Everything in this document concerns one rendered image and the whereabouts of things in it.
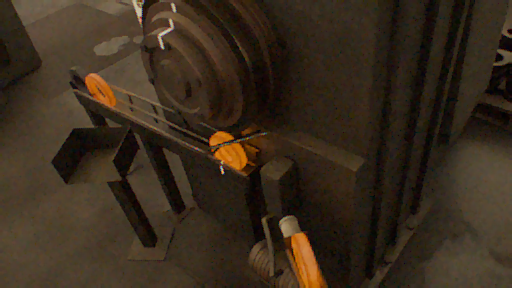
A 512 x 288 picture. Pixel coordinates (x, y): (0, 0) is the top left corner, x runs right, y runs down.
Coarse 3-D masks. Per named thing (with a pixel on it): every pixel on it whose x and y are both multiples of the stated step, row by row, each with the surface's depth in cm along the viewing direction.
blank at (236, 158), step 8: (216, 136) 139; (224, 136) 137; (232, 136) 137; (216, 144) 142; (232, 144) 136; (216, 152) 146; (224, 152) 146; (232, 152) 137; (240, 152) 137; (224, 160) 145; (232, 160) 141; (240, 160) 137; (240, 168) 141
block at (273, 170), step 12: (276, 156) 129; (264, 168) 126; (276, 168) 125; (288, 168) 125; (264, 180) 127; (276, 180) 122; (288, 180) 127; (264, 192) 132; (276, 192) 126; (288, 192) 130; (276, 204) 131; (288, 204) 133; (276, 216) 136
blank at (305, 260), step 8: (296, 240) 107; (304, 240) 107; (296, 248) 109; (304, 248) 105; (296, 256) 114; (304, 256) 103; (312, 256) 103; (304, 264) 103; (312, 264) 103; (304, 272) 105; (312, 272) 103; (304, 280) 110; (312, 280) 103; (320, 280) 104
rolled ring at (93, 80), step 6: (90, 78) 190; (96, 78) 188; (90, 84) 196; (96, 84) 190; (102, 84) 188; (90, 90) 200; (96, 90) 201; (102, 90) 189; (108, 90) 189; (96, 96) 201; (102, 96) 202; (108, 96) 190; (114, 96) 193; (108, 102) 194; (114, 102) 195
